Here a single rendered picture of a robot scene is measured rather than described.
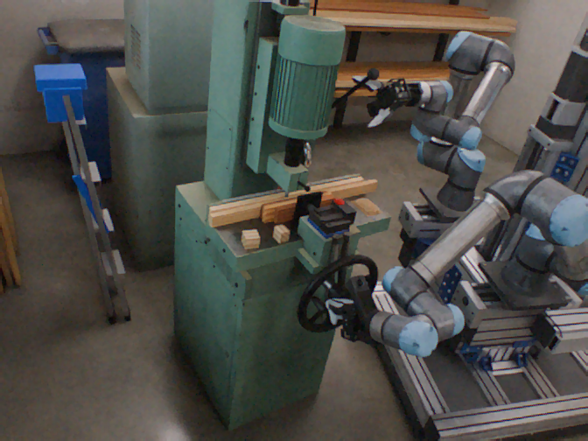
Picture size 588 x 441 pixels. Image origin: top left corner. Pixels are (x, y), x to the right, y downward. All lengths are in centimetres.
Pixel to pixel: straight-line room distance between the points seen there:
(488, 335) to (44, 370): 176
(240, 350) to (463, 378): 100
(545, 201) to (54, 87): 154
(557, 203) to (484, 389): 116
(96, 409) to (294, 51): 156
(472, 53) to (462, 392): 132
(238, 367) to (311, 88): 98
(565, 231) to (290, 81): 78
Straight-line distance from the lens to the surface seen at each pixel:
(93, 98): 317
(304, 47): 136
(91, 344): 244
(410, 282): 127
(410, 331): 113
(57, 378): 234
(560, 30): 494
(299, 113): 141
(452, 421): 210
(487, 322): 179
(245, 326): 167
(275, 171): 160
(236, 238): 151
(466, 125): 167
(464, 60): 194
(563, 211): 127
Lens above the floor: 180
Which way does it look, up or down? 34 degrees down
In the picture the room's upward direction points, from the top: 10 degrees clockwise
